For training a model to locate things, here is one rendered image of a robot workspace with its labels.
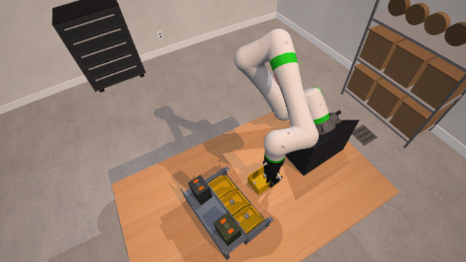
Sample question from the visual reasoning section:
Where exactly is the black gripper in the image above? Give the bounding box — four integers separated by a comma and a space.
264, 165, 283, 188

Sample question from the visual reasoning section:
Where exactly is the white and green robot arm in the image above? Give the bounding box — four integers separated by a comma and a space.
234, 28, 341, 169

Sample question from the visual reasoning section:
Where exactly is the yellow open-front bin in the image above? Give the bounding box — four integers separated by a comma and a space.
221, 190, 250, 216
209, 175, 237, 199
248, 166, 270, 195
233, 205, 264, 234

